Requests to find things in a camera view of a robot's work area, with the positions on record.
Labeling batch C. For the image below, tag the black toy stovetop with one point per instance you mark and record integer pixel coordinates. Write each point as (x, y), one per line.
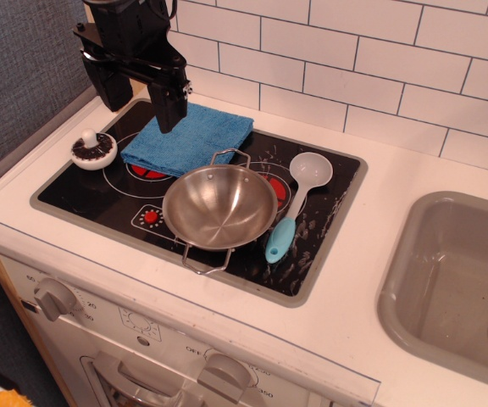
(112, 202)

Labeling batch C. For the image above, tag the red stove button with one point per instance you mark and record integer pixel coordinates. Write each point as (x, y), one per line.
(151, 217)

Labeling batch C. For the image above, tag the blue folded cloth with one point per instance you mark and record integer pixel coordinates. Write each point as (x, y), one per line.
(191, 144)

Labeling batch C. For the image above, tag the grey toy sink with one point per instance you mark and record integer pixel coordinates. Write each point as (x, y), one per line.
(434, 301)

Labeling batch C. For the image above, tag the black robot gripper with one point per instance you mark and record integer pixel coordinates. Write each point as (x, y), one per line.
(129, 39)

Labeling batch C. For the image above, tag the wooden side post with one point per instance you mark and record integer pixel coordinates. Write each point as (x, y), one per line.
(139, 90)

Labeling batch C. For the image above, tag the grey oven door handle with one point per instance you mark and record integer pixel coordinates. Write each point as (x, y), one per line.
(118, 384)

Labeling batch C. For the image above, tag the yellow object at corner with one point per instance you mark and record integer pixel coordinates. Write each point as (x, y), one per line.
(11, 398)

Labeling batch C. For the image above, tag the grey oven knob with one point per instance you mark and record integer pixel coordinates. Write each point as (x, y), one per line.
(226, 377)

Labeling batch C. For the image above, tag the grey timer knob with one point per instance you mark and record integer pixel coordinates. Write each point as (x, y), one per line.
(54, 298)

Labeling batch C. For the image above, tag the stainless steel pot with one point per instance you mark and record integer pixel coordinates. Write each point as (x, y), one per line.
(219, 207)

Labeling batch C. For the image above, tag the white ladle with blue handle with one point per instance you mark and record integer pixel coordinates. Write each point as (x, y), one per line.
(309, 170)

